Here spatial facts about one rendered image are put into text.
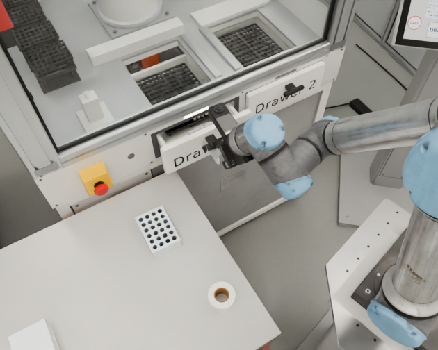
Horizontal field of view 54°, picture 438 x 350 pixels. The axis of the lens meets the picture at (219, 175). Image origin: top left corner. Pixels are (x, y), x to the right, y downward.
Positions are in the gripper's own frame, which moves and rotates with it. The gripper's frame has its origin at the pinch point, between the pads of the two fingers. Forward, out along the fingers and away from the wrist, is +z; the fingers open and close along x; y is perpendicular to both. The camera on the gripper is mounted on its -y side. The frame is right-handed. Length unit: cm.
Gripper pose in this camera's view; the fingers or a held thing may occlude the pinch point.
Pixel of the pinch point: (215, 143)
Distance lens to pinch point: 119.4
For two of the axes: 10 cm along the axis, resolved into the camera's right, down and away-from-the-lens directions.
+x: 8.6, -4.2, 2.8
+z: -2.8, 0.6, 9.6
